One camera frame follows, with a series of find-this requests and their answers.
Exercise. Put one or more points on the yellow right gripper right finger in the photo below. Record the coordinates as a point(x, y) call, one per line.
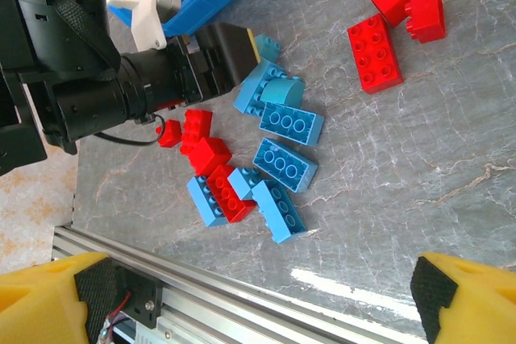
point(475, 303)

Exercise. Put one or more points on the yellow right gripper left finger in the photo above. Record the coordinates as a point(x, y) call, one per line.
point(40, 303)

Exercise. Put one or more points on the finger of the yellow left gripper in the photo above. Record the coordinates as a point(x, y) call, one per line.
point(235, 52)

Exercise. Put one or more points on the small blue lego brick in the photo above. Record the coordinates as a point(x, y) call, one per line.
point(269, 48)
point(242, 183)

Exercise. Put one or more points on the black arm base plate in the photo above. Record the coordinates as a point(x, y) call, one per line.
point(139, 291)

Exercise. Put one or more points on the aluminium front rail beam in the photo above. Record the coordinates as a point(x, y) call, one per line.
point(242, 307)

